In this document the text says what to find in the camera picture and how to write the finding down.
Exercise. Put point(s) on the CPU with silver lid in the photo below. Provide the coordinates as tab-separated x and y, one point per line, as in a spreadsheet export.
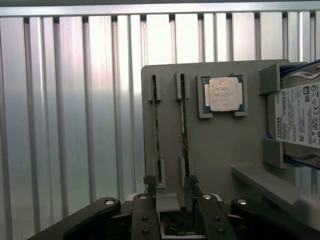
223	94

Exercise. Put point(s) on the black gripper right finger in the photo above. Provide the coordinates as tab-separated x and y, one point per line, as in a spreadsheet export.
215	217

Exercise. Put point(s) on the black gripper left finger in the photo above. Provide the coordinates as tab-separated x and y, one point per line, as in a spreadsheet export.
143	217

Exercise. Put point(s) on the green RAM stick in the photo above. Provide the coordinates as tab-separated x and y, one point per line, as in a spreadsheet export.
157	130
185	130

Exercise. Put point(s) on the Toshiba hard disk drive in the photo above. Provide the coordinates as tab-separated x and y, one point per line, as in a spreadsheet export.
297	117

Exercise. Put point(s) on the grey plastic parts rack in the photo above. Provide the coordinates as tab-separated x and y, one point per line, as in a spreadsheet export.
220	150

